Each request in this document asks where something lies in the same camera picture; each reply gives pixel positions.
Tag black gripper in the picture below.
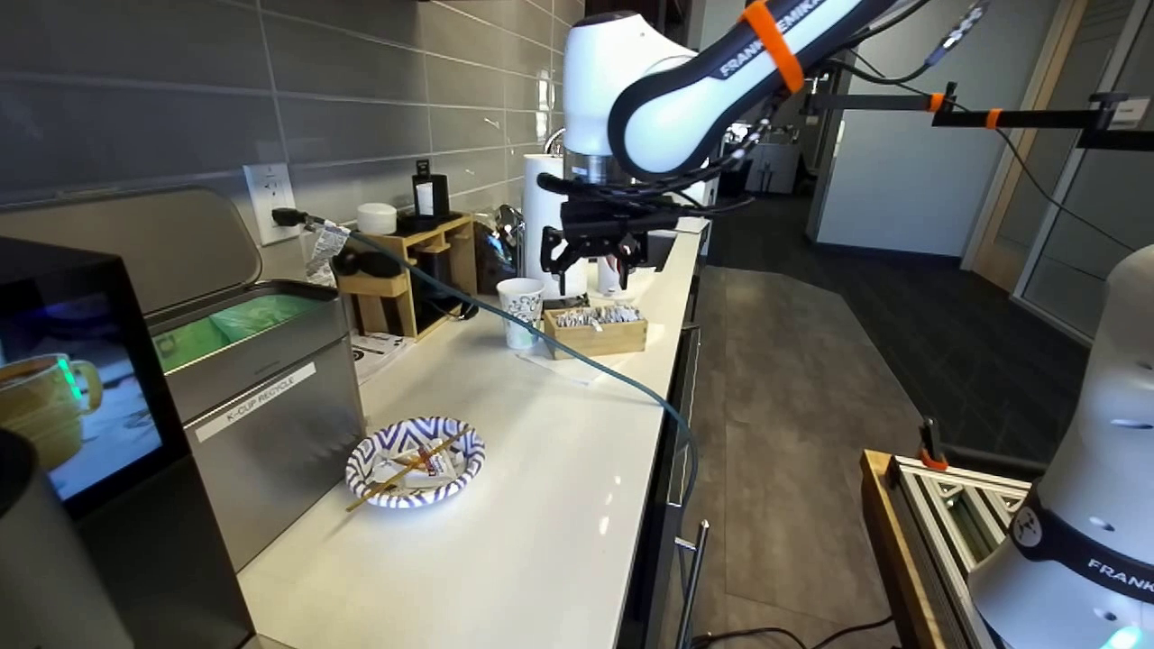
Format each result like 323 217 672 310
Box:
533 172 679 283

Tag white patterned coffee cup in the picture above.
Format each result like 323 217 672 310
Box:
495 274 553 362

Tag black coffee machine with screen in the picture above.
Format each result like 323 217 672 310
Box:
0 233 258 649

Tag wooden box of sugar packets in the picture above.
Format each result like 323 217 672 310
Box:
541 295 653 362

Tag wooden countertop organizer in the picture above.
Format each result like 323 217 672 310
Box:
333 211 484 343

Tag dark glass bottle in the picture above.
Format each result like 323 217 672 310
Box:
408 154 453 226

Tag small white jar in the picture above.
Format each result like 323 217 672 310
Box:
353 198 400 240

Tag paper leaflets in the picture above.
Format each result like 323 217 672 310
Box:
349 333 414 377

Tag blue white patterned plate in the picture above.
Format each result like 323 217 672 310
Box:
341 413 489 512

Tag wooden stir sticks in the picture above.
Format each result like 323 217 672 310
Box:
347 435 467 515

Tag stainless steel countertop appliance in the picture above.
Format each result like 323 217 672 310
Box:
0 186 370 568

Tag black power cable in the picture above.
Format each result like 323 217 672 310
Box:
269 205 705 507

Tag orange strap on arm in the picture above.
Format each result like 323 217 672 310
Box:
738 0 811 96

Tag white wall outlet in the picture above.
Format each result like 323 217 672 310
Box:
242 157 301 244

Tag metal cabinet handle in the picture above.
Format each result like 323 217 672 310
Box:
666 515 712 649

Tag aluminium frame robot cart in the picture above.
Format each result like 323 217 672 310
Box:
858 447 1037 649

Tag black camera boom rod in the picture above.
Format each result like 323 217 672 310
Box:
827 79 1154 154

